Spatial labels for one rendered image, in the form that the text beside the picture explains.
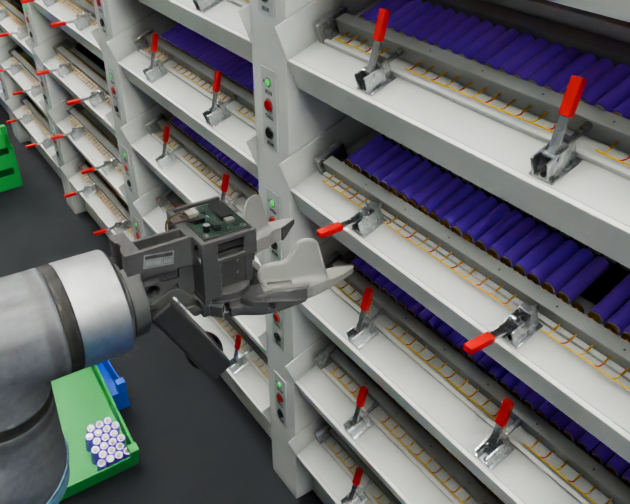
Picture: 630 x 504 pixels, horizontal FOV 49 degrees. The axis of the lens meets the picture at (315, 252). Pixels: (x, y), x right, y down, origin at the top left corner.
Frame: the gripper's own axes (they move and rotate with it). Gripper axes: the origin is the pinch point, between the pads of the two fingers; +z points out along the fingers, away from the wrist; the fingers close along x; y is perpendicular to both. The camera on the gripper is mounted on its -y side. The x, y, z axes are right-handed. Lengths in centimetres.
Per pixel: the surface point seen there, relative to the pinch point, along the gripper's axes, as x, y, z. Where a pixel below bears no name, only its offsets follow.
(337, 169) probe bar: 24.6, -6.3, 20.9
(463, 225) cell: 2.5, -5.6, 24.1
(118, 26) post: 100, -3, 18
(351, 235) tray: 14.8, -10.9, 16.4
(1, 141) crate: 201, -65, 6
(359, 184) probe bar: 19.3, -6.3, 20.8
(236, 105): 58, -8, 23
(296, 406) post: 30, -57, 18
